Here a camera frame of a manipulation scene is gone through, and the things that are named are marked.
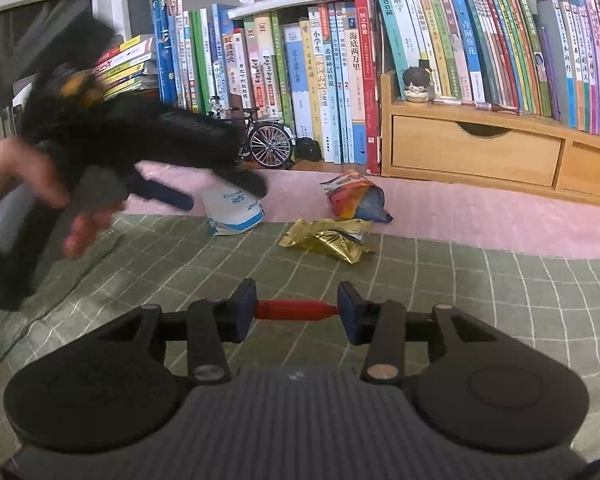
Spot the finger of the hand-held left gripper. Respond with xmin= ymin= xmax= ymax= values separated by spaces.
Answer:
xmin=125 ymin=164 xmax=196 ymax=211
xmin=215 ymin=160 xmax=270 ymax=198

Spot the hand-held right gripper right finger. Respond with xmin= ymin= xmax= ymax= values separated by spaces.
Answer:
xmin=336 ymin=281 xmax=498 ymax=386

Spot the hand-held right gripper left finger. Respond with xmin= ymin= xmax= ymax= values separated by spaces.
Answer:
xmin=100 ymin=278 xmax=258 ymax=383

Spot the white blue packet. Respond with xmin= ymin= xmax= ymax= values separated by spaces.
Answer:
xmin=202 ymin=182 xmax=266 ymax=237

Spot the red chili pepper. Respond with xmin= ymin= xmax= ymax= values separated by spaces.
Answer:
xmin=254 ymin=299 xmax=340 ymax=322

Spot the person's left hand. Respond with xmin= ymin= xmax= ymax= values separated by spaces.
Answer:
xmin=0 ymin=137 xmax=115 ymax=259

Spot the black bicycle model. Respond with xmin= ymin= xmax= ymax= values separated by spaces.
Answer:
xmin=207 ymin=106 xmax=297 ymax=171

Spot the stack of flat books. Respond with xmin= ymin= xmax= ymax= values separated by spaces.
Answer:
xmin=92 ymin=35 xmax=159 ymax=102

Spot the small black pouch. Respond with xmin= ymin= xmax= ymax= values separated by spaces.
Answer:
xmin=295 ymin=137 xmax=322 ymax=162

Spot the gold foil packet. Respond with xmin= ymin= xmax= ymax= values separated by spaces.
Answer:
xmin=278 ymin=218 xmax=376 ymax=264

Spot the row of blue green books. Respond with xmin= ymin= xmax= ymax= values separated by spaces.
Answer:
xmin=152 ymin=0 xmax=385 ymax=176

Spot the orange blue snack packet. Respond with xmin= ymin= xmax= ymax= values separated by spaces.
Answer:
xmin=320 ymin=170 xmax=394 ymax=224

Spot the pink bed sheet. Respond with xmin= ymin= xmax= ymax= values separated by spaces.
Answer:
xmin=125 ymin=162 xmax=600 ymax=261

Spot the small black-haired figurine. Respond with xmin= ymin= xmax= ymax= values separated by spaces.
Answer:
xmin=402 ymin=66 xmax=436 ymax=104

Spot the wooden desk organizer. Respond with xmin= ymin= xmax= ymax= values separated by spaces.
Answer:
xmin=380 ymin=70 xmax=600 ymax=211

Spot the dark red pen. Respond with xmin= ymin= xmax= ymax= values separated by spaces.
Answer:
xmin=460 ymin=100 xmax=521 ymax=114

